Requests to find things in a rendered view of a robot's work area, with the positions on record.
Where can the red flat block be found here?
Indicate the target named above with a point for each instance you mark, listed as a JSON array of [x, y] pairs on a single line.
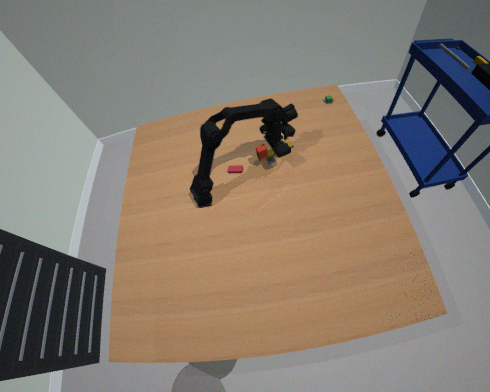
[[235, 169]]

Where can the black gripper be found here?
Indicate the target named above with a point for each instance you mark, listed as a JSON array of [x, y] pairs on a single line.
[[273, 138]]

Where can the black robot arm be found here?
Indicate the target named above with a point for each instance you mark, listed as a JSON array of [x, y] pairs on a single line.
[[211, 136]]

